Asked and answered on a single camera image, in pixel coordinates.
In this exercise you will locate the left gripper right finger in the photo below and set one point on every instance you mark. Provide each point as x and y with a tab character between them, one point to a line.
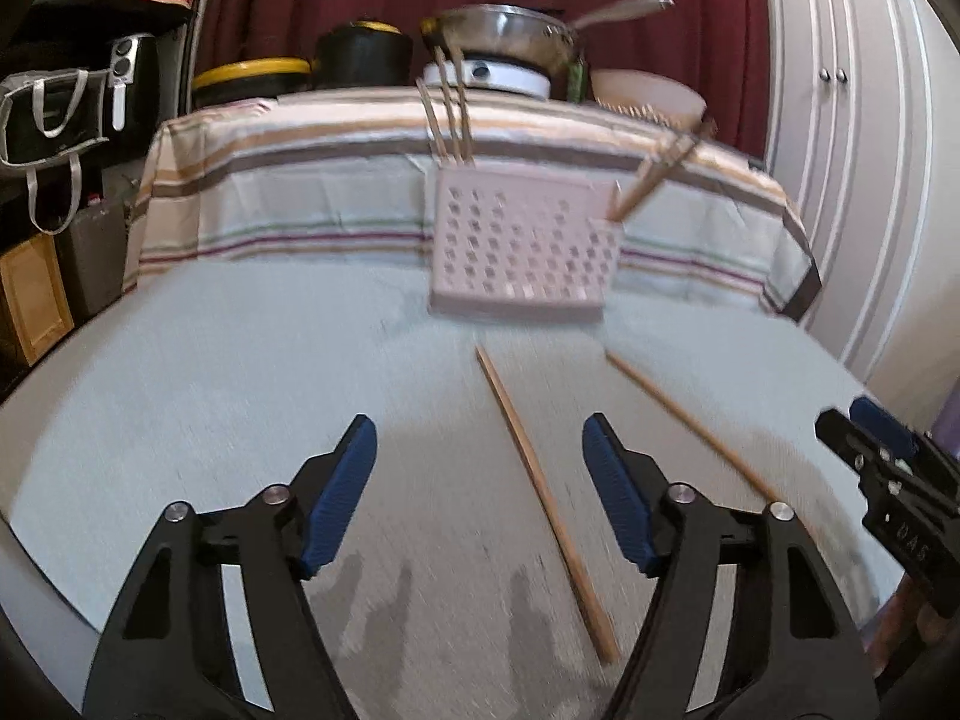
793	649

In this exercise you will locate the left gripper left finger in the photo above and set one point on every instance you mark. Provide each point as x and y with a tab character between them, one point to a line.
165	651

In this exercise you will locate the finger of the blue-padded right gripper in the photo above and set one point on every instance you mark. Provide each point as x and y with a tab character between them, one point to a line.
883	427

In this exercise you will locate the wooden chopstick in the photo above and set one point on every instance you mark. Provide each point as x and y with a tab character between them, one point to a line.
671	165
596	621
692	425
440	61
436	137
660	172
460	84

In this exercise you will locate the person's right hand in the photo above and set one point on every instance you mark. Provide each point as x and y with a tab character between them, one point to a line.
908	615

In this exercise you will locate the wooden chopstick in caddy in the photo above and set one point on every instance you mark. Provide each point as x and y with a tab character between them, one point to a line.
660	172

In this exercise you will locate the white cabinet doors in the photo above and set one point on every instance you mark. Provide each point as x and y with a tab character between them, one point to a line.
864	138

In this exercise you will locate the white bowl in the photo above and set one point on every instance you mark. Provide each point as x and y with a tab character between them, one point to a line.
647	96

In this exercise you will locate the wooden board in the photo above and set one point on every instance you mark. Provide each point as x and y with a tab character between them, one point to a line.
35	312

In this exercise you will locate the white perforated utensil caddy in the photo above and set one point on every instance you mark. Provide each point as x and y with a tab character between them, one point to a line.
522	244

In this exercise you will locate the dark green bottle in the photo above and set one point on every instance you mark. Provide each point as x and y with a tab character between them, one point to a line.
577	79

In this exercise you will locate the striped tablecloth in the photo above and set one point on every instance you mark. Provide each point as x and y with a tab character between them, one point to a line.
349	174

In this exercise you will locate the white induction cooker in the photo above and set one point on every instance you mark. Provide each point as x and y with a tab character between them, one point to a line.
491	76

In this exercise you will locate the steel wok pan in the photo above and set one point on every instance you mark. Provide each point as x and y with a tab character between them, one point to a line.
524	36

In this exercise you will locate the flat black yellow-lid pan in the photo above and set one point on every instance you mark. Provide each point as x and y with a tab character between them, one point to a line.
251	79

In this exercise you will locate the black air fryer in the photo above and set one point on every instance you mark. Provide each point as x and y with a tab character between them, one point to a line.
143	91

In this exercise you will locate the black pot yellow lid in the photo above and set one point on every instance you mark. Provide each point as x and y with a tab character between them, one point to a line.
362	54

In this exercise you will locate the black shelving unit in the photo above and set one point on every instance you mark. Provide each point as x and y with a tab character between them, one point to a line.
49	35

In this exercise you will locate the black bag grey handles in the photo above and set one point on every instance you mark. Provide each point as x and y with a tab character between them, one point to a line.
50	119

